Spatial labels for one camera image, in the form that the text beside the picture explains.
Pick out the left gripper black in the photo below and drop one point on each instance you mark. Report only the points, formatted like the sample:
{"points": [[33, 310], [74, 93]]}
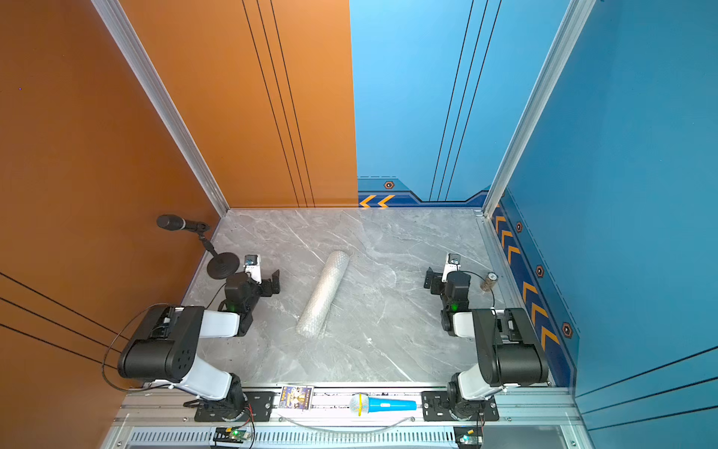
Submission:
{"points": [[266, 285]]}

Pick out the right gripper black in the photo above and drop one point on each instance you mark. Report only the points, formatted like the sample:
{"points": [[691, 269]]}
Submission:
{"points": [[437, 282]]}

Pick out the clear bubble wrap sheet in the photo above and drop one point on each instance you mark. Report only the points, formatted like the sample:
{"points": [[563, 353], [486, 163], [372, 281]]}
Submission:
{"points": [[315, 314]]}

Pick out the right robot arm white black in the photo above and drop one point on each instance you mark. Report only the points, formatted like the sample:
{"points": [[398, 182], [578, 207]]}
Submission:
{"points": [[508, 351]]}

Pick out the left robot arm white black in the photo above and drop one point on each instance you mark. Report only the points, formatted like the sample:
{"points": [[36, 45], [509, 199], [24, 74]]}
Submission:
{"points": [[162, 352]]}

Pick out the black microphone on stand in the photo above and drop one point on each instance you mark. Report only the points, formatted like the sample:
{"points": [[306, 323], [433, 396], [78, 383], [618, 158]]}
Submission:
{"points": [[221, 265]]}

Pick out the brown cylindrical can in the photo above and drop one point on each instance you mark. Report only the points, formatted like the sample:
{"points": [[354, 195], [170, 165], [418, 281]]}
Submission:
{"points": [[489, 281]]}

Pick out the colourful card box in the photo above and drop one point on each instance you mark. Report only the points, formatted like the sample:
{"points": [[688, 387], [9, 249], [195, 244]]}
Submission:
{"points": [[296, 397]]}

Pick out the blue toy microphone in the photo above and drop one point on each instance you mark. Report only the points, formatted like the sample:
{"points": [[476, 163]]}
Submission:
{"points": [[362, 404]]}

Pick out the left green circuit board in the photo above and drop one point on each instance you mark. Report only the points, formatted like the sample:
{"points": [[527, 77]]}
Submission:
{"points": [[231, 436]]}

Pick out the green circuit board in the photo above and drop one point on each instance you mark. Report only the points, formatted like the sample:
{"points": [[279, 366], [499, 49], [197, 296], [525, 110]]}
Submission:
{"points": [[468, 438], [231, 436]]}

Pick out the right green circuit board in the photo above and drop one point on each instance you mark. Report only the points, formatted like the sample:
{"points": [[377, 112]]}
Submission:
{"points": [[468, 438]]}

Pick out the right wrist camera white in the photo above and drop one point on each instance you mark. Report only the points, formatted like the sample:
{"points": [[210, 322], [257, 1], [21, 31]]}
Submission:
{"points": [[452, 264]]}

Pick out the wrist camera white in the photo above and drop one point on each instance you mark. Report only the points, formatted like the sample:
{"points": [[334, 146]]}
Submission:
{"points": [[452, 264], [252, 267]]}

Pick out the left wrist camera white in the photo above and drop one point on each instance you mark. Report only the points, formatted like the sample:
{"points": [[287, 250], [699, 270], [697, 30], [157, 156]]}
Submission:
{"points": [[252, 267]]}

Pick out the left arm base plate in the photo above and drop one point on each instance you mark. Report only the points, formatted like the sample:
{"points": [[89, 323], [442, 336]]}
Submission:
{"points": [[254, 406]]}

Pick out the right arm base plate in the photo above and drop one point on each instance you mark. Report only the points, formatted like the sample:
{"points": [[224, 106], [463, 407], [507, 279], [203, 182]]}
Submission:
{"points": [[437, 406]]}

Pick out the aluminium front rail frame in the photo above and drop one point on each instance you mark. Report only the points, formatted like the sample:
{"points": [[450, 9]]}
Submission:
{"points": [[530, 417]]}

